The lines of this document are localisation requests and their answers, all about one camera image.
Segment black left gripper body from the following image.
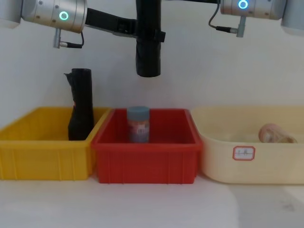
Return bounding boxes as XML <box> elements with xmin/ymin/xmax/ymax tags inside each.
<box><xmin>85</xmin><ymin>8</ymin><xmax>121</xmax><ymax>35</ymax></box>

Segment clear jar with blue lid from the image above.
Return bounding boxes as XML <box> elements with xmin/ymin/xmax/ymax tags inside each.
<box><xmin>126</xmin><ymin>105</ymin><xmax>151</xmax><ymax>143</ymax></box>

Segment red plastic bin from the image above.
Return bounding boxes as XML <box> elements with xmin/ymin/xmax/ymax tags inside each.
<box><xmin>91</xmin><ymin>108</ymin><xmax>204</xmax><ymax>185</ymax></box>

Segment yellow plastic bin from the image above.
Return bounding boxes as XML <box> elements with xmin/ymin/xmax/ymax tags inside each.
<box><xmin>0</xmin><ymin>107</ymin><xmax>112</xmax><ymax>181</ymax></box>

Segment tan rounded roll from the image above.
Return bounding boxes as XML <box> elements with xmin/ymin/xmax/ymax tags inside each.
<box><xmin>258</xmin><ymin>123</ymin><xmax>298</xmax><ymax>144</ymax></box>

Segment white label with red border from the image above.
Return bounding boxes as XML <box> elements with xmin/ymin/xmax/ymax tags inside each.
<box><xmin>232</xmin><ymin>145</ymin><xmax>257</xmax><ymax>162</ymax></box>

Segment white table cloth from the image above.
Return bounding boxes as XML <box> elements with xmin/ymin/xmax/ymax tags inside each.
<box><xmin>0</xmin><ymin>174</ymin><xmax>304</xmax><ymax>228</ymax></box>

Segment cream plastic bin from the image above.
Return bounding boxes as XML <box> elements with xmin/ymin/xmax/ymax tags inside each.
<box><xmin>190</xmin><ymin>105</ymin><xmax>304</xmax><ymax>185</ymax></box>

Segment right wrist dark cable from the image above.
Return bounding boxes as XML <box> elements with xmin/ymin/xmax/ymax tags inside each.
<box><xmin>208</xmin><ymin>3</ymin><xmax>247</xmax><ymax>38</ymax></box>

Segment wrist dark cable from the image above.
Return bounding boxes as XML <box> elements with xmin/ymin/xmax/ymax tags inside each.
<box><xmin>52</xmin><ymin>28</ymin><xmax>86</xmax><ymax>49</ymax></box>
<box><xmin>208</xmin><ymin>3</ymin><xmax>247</xmax><ymax>38</ymax></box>

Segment left wrist dark cable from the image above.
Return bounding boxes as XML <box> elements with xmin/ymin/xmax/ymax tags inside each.
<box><xmin>52</xmin><ymin>28</ymin><xmax>86</xmax><ymax>49</ymax></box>

